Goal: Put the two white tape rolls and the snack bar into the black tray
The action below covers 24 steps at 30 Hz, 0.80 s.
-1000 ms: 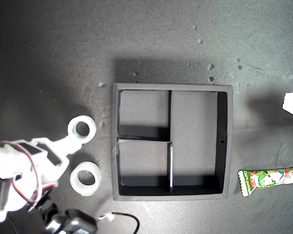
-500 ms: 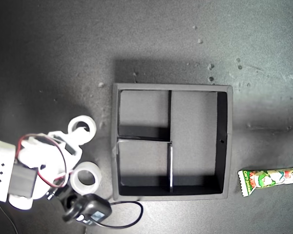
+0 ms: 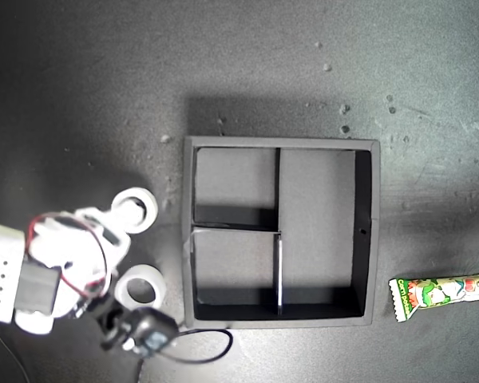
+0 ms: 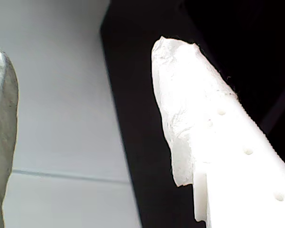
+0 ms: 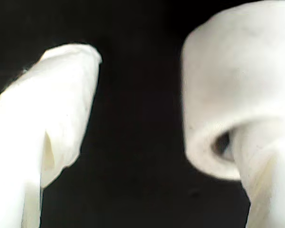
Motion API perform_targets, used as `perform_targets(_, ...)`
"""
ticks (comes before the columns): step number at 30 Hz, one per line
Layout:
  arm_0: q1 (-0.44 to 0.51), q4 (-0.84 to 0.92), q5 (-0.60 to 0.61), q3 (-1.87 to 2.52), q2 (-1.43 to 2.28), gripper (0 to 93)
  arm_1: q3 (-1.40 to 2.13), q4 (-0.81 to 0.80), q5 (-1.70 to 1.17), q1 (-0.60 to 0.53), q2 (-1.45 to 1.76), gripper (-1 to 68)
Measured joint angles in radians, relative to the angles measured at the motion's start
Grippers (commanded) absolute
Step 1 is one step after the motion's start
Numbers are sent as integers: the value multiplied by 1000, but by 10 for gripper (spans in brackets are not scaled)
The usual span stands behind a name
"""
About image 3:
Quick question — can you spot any black compartment tray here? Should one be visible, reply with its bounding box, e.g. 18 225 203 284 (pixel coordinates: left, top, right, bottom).
182 135 382 330

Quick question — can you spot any black camera cable white connector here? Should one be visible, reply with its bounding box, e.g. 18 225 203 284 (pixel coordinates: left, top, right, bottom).
137 327 235 383

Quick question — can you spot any white tape roll green core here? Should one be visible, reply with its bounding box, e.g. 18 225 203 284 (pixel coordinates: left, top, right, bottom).
109 188 159 235

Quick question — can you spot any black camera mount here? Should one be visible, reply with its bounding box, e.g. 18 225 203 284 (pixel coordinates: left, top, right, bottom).
73 293 133 353

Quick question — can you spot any green printed snack bar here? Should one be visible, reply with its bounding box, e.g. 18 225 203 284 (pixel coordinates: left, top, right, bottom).
388 270 479 323

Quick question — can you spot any thin black cable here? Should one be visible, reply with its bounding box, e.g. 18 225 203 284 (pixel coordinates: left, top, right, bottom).
0 318 31 383

